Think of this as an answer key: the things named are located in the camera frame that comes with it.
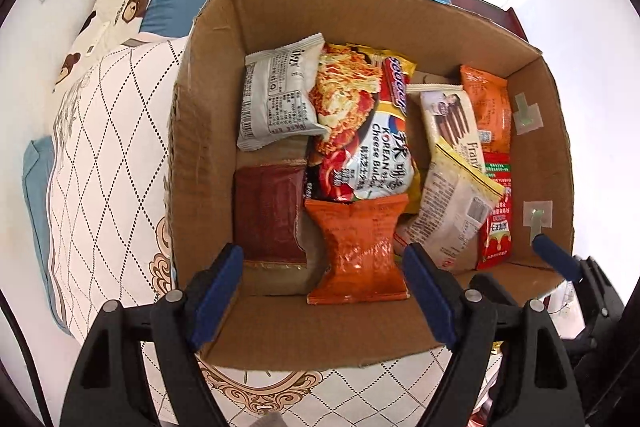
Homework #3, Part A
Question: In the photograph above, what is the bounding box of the printed cardboard box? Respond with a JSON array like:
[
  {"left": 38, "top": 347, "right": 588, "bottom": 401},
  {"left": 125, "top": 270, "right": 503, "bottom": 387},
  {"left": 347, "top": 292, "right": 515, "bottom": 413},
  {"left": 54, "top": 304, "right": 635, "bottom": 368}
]
[{"left": 165, "top": 0, "right": 575, "bottom": 370}]

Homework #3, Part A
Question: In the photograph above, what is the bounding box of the cream wafer stick packet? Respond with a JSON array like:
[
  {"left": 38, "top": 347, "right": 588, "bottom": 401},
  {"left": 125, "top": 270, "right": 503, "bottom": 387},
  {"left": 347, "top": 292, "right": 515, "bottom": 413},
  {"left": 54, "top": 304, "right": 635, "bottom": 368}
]
[{"left": 406, "top": 83, "right": 488, "bottom": 172}]

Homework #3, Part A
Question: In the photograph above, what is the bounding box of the quilted floral bed mat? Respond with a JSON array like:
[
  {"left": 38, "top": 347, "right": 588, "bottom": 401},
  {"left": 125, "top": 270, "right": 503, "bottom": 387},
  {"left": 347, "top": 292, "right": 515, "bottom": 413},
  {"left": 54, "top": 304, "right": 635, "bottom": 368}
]
[{"left": 45, "top": 34, "right": 501, "bottom": 427}]

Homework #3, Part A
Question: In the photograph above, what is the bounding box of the long red sauce packet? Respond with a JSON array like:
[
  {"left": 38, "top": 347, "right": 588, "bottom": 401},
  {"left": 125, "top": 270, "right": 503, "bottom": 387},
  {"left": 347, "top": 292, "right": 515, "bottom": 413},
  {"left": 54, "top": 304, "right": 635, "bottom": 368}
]
[{"left": 475, "top": 152, "right": 516, "bottom": 271}]

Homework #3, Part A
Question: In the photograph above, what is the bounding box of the dark red snack packet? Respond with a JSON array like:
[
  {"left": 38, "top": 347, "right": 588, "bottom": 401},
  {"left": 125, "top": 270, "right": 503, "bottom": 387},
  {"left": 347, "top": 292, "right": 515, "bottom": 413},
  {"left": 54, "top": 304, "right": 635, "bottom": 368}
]
[{"left": 232, "top": 164, "right": 308, "bottom": 268}]

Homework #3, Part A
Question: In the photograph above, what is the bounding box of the puffy orange snack packet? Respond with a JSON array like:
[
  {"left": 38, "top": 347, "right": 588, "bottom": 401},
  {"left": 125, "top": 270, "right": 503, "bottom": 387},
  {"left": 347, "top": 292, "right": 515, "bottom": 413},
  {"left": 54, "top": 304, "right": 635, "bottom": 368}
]
[{"left": 304, "top": 194, "right": 410, "bottom": 306}]

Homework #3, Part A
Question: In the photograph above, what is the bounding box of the instant noodle packet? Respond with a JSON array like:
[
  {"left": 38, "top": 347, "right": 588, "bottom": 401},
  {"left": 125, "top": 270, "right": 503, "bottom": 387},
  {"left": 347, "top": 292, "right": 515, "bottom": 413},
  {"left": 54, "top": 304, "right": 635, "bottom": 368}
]
[{"left": 302, "top": 43, "right": 423, "bottom": 215}]

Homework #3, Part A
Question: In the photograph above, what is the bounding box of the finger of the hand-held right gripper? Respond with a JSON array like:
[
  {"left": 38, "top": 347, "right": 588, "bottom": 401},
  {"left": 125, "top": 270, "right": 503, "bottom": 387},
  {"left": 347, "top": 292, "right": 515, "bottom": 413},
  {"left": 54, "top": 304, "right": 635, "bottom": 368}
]
[{"left": 531, "top": 234, "right": 626, "bottom": 343}]

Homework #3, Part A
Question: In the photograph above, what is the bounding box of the white grey snack packet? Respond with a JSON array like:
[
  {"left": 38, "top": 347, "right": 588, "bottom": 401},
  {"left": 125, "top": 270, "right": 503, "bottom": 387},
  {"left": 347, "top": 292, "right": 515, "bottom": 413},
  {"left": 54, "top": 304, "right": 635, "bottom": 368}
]
[{"left": 236, "top": 33, "right": 326, "bottom": 152}]

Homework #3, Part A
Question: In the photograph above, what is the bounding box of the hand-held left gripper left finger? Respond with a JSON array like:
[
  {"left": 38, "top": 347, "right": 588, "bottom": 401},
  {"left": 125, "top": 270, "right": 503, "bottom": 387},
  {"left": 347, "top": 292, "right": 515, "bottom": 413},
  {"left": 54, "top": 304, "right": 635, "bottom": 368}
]
[{"left": 60, "top": 243, "right": 244, "bottom": 427}]

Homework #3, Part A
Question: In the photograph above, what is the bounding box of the pink white yellow-edged snack packet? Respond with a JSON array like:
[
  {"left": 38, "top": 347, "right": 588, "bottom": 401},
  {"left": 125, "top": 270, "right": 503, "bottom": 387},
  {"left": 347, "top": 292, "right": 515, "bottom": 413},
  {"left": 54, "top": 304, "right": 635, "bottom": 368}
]
[{"left": 395, "top": 137, "right": 507, "bottom": 273}]

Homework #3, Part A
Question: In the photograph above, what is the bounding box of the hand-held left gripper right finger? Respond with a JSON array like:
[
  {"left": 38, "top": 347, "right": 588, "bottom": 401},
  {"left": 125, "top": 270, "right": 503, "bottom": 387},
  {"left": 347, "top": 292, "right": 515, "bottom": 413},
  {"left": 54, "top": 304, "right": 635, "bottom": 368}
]
[{"left": 402, "top": 243, "right": 586, "bottom": 427}]

